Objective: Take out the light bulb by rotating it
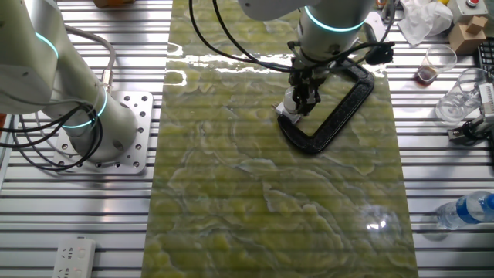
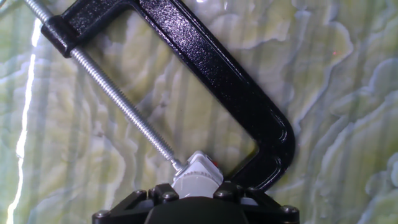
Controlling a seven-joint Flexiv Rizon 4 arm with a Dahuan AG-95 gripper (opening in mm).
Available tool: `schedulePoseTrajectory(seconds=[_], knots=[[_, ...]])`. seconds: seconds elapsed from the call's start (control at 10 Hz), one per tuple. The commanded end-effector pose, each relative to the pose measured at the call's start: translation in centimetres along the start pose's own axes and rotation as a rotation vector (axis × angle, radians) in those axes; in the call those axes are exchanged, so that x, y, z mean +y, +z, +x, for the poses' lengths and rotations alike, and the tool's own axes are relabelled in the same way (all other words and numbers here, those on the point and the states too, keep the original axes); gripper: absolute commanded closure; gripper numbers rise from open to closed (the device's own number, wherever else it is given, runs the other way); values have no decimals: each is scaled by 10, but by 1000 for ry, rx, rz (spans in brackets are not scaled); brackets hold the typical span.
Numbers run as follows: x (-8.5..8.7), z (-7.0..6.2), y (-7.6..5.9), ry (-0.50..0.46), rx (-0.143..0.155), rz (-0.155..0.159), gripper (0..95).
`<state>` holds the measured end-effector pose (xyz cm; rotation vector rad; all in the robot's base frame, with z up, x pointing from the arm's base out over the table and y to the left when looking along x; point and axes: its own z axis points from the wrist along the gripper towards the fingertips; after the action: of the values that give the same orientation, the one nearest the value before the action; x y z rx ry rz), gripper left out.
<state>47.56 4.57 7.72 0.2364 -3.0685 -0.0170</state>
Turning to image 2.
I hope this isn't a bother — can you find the black C-clamp with steel screw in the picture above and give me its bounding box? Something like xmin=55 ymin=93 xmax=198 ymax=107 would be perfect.
xmin=23 ymin=0 xmax=296 ymax=192

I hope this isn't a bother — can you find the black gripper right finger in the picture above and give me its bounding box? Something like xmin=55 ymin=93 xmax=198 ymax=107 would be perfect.
xmin=213 ymin=182 xmax=301 ymax=224

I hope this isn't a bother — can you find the green marble pattern mat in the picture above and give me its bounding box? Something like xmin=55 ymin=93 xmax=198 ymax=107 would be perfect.
xmin=0 ymin=0 xmax=398 ymax=224

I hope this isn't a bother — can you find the white light bulb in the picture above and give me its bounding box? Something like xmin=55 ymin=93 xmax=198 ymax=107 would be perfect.
xmin=170 ymin=170 xmax=224 ymax=199

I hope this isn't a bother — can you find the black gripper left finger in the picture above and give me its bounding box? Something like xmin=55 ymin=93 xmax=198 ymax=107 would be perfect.
xmin=92 ymin=183 xmax=180 ymax=224

